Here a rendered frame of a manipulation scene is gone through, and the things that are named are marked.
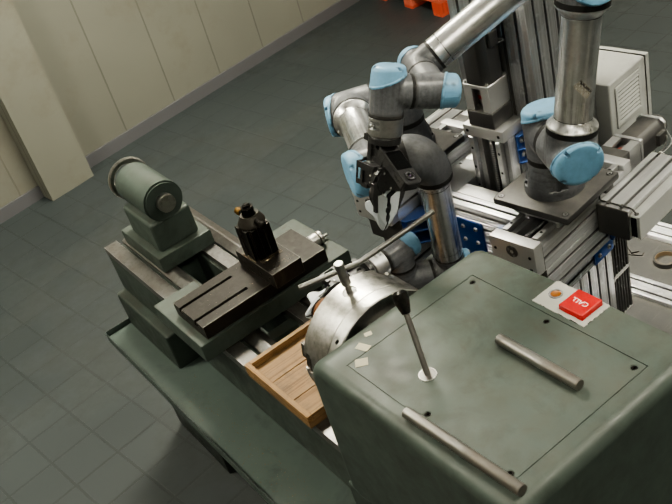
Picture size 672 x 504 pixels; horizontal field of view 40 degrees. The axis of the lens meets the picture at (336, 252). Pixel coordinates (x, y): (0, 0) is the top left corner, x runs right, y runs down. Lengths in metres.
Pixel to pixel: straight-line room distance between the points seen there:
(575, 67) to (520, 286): 0.48
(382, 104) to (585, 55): 0.44
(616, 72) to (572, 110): 0.64
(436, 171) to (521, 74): 0.41
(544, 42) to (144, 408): 2.32
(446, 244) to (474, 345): 0.60
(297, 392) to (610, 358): 0.92
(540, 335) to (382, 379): 0.31
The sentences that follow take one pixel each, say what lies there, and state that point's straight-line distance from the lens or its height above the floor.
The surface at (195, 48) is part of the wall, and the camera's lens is 6.35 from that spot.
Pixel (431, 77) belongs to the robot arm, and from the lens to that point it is 1.99.
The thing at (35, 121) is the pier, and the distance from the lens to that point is 5.69.
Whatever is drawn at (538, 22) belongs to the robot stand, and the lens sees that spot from 2.42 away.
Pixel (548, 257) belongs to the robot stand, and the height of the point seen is 1.06.
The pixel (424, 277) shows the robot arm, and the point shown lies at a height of 1.00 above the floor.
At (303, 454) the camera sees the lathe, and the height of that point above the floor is 0.54.
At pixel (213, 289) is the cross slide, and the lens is 2.70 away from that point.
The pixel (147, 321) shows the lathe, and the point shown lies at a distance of 3.22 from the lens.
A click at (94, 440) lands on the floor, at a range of 3.96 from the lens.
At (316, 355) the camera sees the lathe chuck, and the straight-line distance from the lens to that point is 2.07.
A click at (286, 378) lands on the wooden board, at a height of 0.89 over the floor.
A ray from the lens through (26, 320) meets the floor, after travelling 4.86.
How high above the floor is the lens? 2.47
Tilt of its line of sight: 34 degrees down
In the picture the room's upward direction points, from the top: 17 degrees counter-clockwise
